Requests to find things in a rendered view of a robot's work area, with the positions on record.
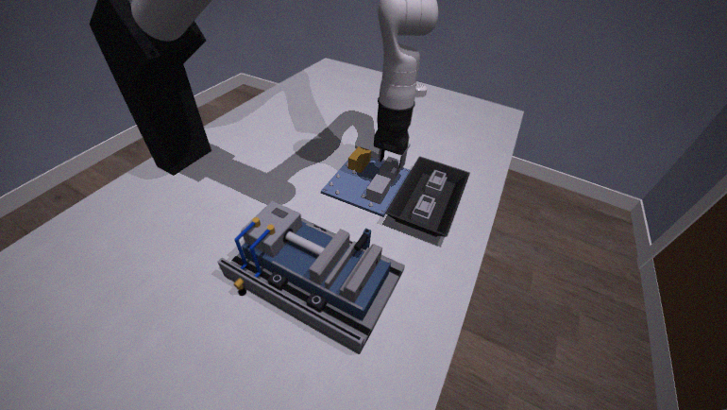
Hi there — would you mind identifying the yellow brass block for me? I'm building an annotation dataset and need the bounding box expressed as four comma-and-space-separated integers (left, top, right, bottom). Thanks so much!
348, 146, 371, 173

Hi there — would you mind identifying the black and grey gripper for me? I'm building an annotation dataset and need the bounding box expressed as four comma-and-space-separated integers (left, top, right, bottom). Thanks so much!
374, 78, 427, 169

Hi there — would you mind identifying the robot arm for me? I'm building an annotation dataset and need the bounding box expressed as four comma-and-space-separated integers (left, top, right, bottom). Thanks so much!
128, 0, 438, 86

